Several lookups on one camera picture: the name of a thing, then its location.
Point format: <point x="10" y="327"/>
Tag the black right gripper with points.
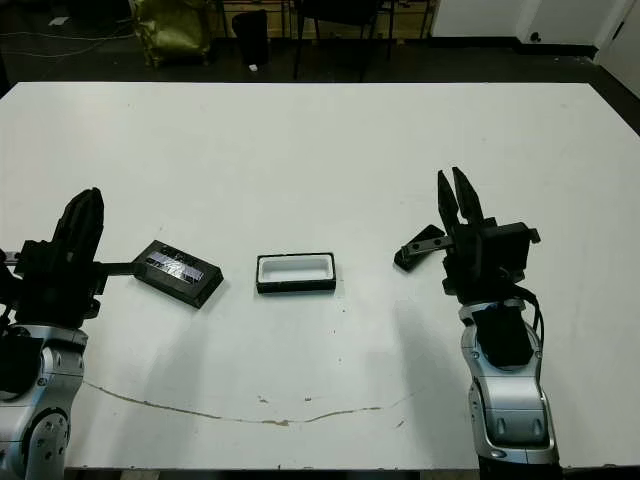
<point x="475" y="265"/>

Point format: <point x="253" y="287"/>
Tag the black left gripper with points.
<point x="55" y="290"/>

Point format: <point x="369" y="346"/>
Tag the black phone-like camera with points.
<point x="429" y="232"/>

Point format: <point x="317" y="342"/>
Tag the black box lid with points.
<point x="200" y="292"/>

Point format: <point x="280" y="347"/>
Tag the black box with white insert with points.
<point x="295" y="270"/>

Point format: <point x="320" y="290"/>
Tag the white paper sheet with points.
<point x="59" y="21"/>

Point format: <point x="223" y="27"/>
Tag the yellow-green bag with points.
<point x="170" y="30"/>

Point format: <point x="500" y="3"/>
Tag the white door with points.
<point x="625" y="55"/>

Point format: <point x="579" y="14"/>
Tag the black chair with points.
<point x="340" y="10"/>

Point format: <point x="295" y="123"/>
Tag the wooden shelf unit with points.
<point x="280" y="22"/>

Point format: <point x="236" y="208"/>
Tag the black waste bin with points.
<point x="250" y="35"/>

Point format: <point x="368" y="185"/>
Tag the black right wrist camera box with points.
<point x="515" y="250"/>

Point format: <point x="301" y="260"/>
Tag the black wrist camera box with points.
<point x="515" y="250"/>
<point x="6" y="290"/>

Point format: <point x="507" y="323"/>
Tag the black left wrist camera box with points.
<point x="6" y="290"/>

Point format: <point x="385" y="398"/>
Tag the round black wall knob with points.
<point x="536" y="37"/>

